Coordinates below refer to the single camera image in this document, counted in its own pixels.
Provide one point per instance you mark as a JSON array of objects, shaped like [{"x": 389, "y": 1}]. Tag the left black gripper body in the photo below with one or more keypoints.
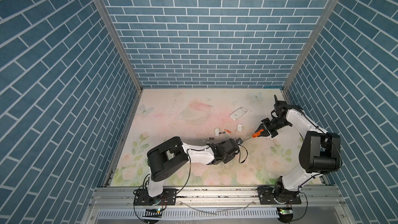
[{"x": 226, "y": 159}]

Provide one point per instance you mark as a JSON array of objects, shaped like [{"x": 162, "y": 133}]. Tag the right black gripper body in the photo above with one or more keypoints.
[{"x": 270, "y": 127}]

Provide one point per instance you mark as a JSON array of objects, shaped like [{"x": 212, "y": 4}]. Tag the orange handled screwdriver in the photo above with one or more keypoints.
[{"x": 255, "y": 135}]

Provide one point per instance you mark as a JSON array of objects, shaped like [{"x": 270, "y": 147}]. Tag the white remote control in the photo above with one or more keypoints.
[{"x": 238, "y": 113}]

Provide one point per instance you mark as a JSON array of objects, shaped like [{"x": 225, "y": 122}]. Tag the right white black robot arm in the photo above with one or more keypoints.
[{"x": 319, "y": 153}]

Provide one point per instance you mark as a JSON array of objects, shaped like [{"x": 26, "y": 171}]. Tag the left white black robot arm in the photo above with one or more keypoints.
[{"x": 167, "y": 158}]

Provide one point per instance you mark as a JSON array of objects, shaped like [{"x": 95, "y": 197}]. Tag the right controller board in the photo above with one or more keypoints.
[{"x": 285, "y": 214}]

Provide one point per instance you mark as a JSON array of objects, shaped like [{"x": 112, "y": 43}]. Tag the controller board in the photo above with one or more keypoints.
[
  {"x": 285, "y": 214},
  {"x": 152, "y": 216}
]

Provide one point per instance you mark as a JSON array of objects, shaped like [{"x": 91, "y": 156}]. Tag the left controller board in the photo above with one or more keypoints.
[{"x": 152, "y": 216}]

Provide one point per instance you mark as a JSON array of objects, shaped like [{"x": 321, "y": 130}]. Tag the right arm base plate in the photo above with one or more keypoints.
[{"x": 270, "y": 195}]

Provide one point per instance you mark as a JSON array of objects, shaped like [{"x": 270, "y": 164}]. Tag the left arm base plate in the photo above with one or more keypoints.
[{"x": 167, "y": 197}]

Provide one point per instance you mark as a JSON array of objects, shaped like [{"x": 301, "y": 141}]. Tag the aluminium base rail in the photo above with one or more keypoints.
[{"x": 219, "y": 205}]

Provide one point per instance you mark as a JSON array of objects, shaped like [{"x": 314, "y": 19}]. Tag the right aluminium corner post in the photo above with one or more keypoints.
[{"x": 328, "y": 9}]

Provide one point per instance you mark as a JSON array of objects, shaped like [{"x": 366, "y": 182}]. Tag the aluminium corner post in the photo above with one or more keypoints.
[
  {"x": 101, "y": 8},
  {"x": 328, "y": 9}
]

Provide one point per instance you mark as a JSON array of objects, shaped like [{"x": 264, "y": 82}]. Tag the left aluminium corner post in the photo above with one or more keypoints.
[{"x": 101, "y": 8}]

